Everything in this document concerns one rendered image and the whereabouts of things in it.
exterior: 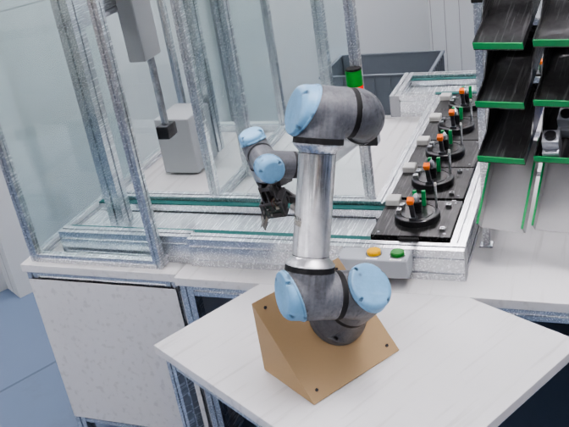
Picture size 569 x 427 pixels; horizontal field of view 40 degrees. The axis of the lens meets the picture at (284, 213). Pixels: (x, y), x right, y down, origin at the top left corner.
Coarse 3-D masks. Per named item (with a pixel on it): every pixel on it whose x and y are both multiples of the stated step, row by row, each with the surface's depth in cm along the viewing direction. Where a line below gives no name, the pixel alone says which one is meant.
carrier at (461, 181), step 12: (408, 168) 274; (420, 168) 276; (432, 168) 261; (444, 168) 273; (456, 168) 272; (468, 168) 270; (408, 180) 268; (420, 180) 262; (432, 180) 259; (444, 180) 260; (456, 180) 263; (468, 180) 261; (396, 192) 261; (408, 192) 260; (420, 192) 259; (432, 192) 258; (444, 192) 256; (456, 192) 255
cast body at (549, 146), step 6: (546, 132) 211; (552, 132) 210; (558, 132) 211; (546, 138) 210; (552, 138) 210; (558, 138) 210; (546, 144) 211; (552, 144) 210; (558, 144) 210; (546, 150) 213; (552, 150) 212; (558, 150) 211; (546, 156) 213; (552, 156) 212; (558, 156) 212
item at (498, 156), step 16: (496, 112) 230; (512, 112) 228; (528, 112) 226; (496, 128) 226; (512, 128) 224; (528, 128) 222; (496, 144) 223; (512, 144) 221; (528, 144) 216; (480, 160) 220; (496, 160) 218; (512, 160) 215
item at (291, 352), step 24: (336, 264) 209; (264, 312) 196; (264, 336) 197; (288, 336) 195; (312, 336) 197; (360, 336) 201; (384, 336) 204; (264, 360) 202; (288, 360) 192; (312, 360) 194; (336, 360) 196; (360, 360) 198; (288, 384) 196; (312, 384) 191; (336, 384) 193
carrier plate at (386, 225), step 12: (444, 204) 249; (456, 204) 247; (384, 216) 247; (444, 216) 242; (456, 216) 240; (384, 228) 240; (396, 228) 239; (408, 228) 238; (420, 228) 237; (432, 228) 236; (384, 240) 237; (396, 240) 236; (420, 240) 233; (432, 240) 232; (444, 240) 231
